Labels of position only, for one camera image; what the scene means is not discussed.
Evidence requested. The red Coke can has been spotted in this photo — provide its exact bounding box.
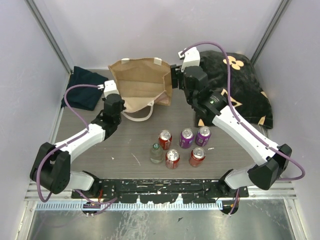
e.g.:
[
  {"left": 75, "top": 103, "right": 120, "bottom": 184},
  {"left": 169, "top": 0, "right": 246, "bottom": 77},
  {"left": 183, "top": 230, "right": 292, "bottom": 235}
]
[
  {"left": 165, "top": 149, "right": 180, "bottom": 170},
  {"left": 158, "top": 129, "right": 173, "bottom": 151},
  {"left": 189, "top": 147, "right": 206, "bottom": 167}
]

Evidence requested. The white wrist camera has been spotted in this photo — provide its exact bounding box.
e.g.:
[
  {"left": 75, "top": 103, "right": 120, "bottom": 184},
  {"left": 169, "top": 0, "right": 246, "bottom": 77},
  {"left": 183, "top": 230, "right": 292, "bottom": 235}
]
[
  {"left": 98, "top": 80, "right": 119, "bottom": 98},
  {"left": 178, "top": 47, "right": 201, "bottom": 72}
]

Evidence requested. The tan burlap canvas bag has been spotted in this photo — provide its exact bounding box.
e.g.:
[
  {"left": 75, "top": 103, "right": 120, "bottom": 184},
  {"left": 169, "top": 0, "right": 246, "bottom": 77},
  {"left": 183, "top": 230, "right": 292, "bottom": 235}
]
[{"left": 108, "top": 57, "right": 173, "bottom": 122}]

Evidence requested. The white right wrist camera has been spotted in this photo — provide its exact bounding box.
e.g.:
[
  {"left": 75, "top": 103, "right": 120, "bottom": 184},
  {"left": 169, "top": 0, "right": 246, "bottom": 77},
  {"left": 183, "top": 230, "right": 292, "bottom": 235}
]
[{"left": 178, "top": 47, "right": 201, "bottom": 72}]

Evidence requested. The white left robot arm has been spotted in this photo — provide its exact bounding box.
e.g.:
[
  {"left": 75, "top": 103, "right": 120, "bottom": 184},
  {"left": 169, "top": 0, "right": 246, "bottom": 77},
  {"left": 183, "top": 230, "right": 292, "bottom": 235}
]
[{"left": 29, "top": 93, "right": 125, "bottom": 198}]

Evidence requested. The dark navy folded cloth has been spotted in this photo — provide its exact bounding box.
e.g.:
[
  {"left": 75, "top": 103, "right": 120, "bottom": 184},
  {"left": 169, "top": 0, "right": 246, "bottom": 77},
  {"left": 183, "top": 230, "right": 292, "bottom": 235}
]
[{"left": 66, "top": 66, "right": 109, "bottom": 111}]

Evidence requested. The purple Fanta can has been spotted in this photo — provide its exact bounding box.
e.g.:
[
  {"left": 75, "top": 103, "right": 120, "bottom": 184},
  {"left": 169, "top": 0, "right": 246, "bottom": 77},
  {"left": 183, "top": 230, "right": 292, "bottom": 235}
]
[
  {"left": 179, "top": 128, "right": 195, "bottom": 149},
  {"left": 195, "top": 126, "right": 211, "bottom": 147}
]

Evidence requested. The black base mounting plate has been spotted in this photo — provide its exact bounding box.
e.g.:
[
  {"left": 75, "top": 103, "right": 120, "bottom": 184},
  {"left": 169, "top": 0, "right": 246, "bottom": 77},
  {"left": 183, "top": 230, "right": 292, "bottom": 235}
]
[{"left": 84, "top": 178, "right": 237, "bottom": 204}]

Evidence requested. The aluminium frame rail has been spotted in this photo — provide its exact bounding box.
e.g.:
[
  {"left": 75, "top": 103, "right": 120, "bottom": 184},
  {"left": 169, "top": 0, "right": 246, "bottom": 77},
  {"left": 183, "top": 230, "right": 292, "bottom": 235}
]
[{"left": 24, "top": 0, "right": 74, "bottom": 74}]

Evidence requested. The green cap glass bottle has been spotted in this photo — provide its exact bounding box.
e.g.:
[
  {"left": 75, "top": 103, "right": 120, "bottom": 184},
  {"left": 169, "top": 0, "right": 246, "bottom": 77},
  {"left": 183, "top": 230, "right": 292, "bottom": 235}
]
[{"left": 150, "top": 143, "right": 164, "bottom": 164}]

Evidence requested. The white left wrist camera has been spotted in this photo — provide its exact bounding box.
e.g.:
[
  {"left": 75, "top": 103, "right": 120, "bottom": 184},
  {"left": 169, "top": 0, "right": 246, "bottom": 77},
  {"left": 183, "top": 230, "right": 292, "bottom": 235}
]
[{"left": 98, "top": 80, "right": 119, "bottom": 98}]

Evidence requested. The black floral plush blanket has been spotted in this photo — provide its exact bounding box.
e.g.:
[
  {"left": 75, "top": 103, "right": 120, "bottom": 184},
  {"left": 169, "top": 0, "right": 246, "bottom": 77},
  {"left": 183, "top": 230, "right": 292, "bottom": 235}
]
[{"left": 200, "top": 50, "right": 274, "bottom": 129}]

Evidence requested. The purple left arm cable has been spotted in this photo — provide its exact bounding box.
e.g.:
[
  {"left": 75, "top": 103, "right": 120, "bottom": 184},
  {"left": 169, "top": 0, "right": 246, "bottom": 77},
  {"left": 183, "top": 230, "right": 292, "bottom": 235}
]
[{"left": 36, "top": 84, "right": 118, "bottom": 216}]

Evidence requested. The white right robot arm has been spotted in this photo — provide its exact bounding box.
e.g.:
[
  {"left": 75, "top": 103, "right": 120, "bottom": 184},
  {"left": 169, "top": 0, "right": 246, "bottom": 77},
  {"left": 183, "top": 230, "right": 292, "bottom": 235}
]
[{"left": 170, "top": 65, "right": 292, "bottom": 197}]

